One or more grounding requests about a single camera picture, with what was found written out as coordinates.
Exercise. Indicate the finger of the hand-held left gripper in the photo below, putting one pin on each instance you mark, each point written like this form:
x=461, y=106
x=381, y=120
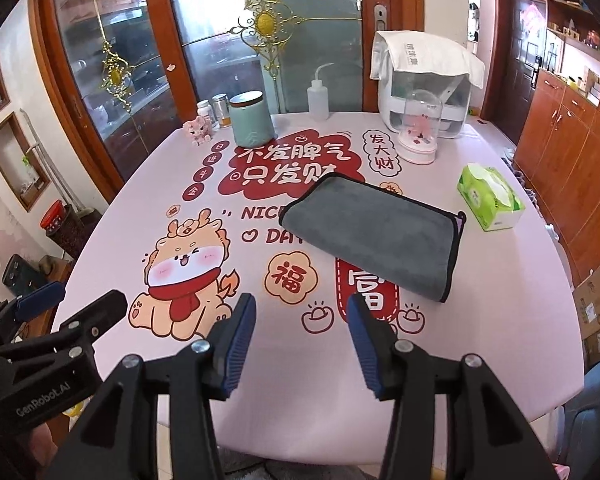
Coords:
x=97, y=312
x=40, y=297

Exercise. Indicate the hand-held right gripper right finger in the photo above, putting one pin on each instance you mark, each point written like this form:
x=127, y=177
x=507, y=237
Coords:
x=365, y=345

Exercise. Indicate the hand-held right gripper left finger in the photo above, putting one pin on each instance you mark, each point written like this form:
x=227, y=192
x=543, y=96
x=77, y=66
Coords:
x=239, y=340

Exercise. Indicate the grey towel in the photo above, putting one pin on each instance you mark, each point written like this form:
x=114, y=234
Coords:
x=375, y=232

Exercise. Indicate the red lidded jar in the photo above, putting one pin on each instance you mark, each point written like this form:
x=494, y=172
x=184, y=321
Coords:
x=53, y=216

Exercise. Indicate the pink printed tablecloth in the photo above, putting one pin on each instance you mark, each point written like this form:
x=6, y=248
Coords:
x=480, y=310

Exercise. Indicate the green tissue pack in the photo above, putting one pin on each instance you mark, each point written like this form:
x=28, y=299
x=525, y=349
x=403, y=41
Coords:
x=490, y=200

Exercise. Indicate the pink block toy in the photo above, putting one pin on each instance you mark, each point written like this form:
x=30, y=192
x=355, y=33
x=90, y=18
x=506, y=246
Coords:
x=199, y=129

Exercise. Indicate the teal canister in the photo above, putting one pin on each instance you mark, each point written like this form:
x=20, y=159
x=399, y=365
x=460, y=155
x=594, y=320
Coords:
x=251, y=120

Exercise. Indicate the glass dome ornament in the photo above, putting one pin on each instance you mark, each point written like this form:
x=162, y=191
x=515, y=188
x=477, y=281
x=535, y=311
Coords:
x=420, y=130

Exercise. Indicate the white pill bottle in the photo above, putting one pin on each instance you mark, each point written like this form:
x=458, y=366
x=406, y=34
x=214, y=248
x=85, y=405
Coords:
x=204, y=110

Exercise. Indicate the amber glass jar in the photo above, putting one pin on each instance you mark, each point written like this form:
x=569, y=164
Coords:
x=221, y=110

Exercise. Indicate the person's leg in jeans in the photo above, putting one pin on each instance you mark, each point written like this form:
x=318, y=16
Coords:
x=597, y=410

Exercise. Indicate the clear squeeze bottle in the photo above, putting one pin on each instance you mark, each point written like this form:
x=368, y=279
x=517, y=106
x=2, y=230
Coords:
x=317, y=100

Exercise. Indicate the white countertop appliance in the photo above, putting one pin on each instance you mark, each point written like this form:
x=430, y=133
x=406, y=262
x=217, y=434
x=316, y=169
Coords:
x=450, y=105

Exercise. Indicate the glass sliding doors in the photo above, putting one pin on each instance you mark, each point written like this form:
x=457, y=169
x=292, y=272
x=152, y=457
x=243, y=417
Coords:
x=145, y=60

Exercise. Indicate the wooden cabinet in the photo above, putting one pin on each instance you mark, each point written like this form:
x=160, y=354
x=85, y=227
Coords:
x=565, y=150

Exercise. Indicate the white cloth cover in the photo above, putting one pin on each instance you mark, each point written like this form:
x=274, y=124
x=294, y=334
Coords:
x=420, y=52

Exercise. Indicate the dark brown door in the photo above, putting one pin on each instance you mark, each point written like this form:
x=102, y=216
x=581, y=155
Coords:
x=517, y=50

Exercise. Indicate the wooden wall niche frame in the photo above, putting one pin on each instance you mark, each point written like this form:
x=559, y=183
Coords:
x=10, y=160

